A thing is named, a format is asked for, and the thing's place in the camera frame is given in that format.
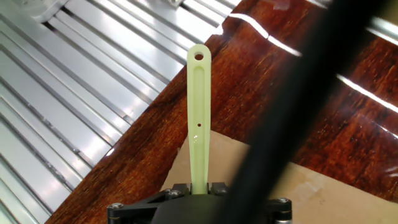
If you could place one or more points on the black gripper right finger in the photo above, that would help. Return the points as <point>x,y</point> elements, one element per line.
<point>280,213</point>

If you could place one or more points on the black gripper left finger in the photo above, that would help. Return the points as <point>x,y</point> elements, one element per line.
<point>133,213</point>

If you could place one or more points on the pale green plastic flyswatter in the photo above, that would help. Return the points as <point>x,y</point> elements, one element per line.
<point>199,149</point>

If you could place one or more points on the brown cardboard sheet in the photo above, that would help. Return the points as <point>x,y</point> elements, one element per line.
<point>311,199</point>

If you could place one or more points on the glossy wood-grain table mat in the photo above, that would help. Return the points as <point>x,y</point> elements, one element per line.
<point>140,155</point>

